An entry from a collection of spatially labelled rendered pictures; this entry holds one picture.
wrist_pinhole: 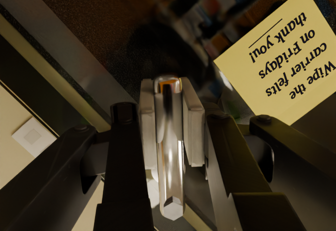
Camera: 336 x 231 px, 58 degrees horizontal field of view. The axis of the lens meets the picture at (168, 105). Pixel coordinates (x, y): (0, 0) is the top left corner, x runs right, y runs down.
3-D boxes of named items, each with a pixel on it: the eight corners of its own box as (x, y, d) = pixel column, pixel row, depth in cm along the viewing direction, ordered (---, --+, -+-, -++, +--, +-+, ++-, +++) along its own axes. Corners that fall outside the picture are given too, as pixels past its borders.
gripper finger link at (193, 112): (188, 109, 14) (205, 108, 14) (177, 76, 20) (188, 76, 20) (189, 168, 15) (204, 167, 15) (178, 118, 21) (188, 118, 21)
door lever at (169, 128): (144, 62, 21) (181, 60, 21) (152, 184, 24) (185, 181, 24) (142, 78, 16) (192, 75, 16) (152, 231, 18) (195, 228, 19)
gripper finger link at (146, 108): (157, 169, 15) (141, 170, 15) (154, 120, 21) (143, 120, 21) (154, 110, 14) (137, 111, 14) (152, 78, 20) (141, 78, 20)
